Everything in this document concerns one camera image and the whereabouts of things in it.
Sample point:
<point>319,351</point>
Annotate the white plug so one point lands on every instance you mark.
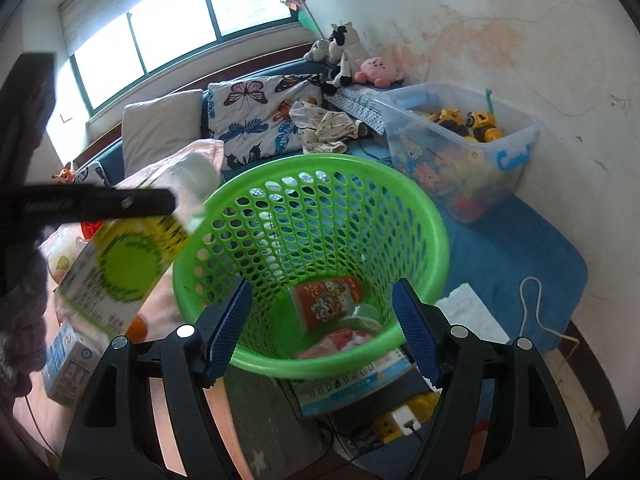
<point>406,419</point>

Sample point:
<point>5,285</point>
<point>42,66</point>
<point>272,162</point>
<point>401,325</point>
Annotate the white tissue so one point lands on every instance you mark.
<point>470,310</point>

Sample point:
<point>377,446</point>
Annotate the small butterfly cushion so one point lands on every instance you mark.
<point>92,174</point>

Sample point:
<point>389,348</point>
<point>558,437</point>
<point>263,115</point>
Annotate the pink blanket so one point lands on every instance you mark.
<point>160,310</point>

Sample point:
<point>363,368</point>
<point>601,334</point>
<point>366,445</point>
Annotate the beige pillow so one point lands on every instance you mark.
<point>160,130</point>

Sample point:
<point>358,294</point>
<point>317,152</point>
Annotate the grey patterned cloth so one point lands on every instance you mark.
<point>360,105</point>

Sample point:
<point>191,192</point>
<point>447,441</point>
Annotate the clear plastic storage box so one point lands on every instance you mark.
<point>450,175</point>

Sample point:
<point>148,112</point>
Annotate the window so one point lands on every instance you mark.
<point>170,25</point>

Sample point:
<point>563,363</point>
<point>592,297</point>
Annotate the yellow power strip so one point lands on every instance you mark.
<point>385,427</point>

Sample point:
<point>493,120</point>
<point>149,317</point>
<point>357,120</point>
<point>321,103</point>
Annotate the clear green plastic lid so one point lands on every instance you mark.
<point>362,316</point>

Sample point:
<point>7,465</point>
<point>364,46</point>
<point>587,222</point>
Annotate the grey star mat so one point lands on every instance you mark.
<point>270,425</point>

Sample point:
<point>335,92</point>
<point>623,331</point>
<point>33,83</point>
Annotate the pink plush toy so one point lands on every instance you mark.
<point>377,70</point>

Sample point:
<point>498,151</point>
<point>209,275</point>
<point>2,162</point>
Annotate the patterned beige clothes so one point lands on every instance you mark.
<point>325,127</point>

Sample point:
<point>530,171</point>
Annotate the crumpled white red wrapper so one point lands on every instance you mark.
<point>340,342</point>

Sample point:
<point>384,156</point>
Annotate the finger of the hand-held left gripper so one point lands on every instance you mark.
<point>100,202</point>

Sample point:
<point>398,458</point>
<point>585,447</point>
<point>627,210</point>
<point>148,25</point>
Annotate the blue white packet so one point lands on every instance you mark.
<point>350,385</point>

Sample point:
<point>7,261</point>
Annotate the orange fox toy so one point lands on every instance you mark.
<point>65,174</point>

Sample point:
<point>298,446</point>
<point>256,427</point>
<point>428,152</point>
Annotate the red printed snack cup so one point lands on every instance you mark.
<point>325,300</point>

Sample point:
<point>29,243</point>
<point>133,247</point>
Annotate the small milk carton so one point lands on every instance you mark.
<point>70,365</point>

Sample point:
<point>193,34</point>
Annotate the yellow toy truck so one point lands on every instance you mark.
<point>485,127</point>
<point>450,120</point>

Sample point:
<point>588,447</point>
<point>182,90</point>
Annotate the green plastic basket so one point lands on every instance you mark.
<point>320,162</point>

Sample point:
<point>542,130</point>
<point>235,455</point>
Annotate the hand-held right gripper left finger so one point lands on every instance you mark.
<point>230,332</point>

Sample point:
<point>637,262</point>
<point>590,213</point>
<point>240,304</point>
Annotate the green label plastic bottle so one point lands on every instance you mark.
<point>130,265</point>

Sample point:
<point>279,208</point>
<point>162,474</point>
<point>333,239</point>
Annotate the grey plush toy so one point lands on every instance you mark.
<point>317,50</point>

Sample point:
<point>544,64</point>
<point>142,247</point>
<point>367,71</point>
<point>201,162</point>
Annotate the cow plush toy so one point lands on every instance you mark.
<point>350,45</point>

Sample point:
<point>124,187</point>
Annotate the brown wooden rail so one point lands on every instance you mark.
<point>260,62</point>

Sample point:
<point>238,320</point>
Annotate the butterfly print pillow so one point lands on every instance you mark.
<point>250,110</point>

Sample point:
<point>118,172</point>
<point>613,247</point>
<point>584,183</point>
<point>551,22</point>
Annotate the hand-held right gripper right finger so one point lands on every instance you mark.
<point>415,330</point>

